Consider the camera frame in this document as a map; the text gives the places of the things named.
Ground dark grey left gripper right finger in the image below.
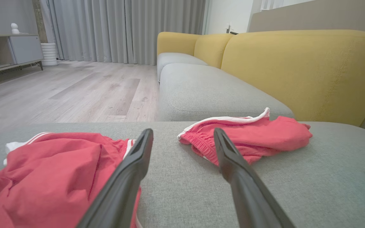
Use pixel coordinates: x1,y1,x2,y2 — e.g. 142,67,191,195
213,128,297,228

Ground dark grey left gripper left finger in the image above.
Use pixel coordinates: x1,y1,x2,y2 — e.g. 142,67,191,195
76,128,154,228

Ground red jersey with white trim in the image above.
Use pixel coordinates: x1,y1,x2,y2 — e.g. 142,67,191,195
0,131,144,228

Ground red shorts white trim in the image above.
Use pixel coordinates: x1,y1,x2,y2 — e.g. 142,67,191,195
177,107,313,167

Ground wide grey sofa seat cushion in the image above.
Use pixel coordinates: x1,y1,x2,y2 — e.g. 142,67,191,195
158,63,295,123

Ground wide yellow sofa backrest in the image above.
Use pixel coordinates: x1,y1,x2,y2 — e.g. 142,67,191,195
221,29,365,127

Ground narrow grey sofa seat cushion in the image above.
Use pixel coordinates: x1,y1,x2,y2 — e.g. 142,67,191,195
157,52,208,83

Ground narrow yellow sofa backrest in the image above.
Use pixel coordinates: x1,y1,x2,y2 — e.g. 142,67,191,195
194,34,234,69

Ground white ribbed plant pot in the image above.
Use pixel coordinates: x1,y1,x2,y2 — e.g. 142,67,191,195
41,43,59,67

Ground yellow sofa armrest end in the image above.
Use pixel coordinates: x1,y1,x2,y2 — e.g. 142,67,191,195
157,32,201,57

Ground grey pleated curtain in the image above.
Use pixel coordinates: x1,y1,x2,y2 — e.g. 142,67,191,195
40,0,207,66

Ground grey wooden TV cabinet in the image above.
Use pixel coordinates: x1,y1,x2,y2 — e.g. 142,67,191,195
0,33,44,77

